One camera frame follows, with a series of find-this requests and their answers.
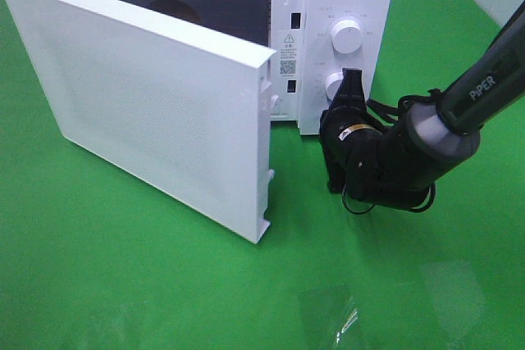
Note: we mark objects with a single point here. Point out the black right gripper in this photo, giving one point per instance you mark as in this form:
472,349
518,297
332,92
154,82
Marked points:
345,127

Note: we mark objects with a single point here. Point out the white dial knob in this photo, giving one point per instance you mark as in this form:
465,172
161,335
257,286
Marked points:
332,84
346,35

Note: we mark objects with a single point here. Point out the white microwave door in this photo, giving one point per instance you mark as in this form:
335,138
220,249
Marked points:
181,107

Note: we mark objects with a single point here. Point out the burger with lettuce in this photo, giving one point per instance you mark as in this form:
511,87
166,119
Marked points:
176,9

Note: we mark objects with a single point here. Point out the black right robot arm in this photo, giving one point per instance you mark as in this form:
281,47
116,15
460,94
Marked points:
392,156

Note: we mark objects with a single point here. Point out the clear plastic film scrap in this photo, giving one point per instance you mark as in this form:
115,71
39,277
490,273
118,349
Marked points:
330,318

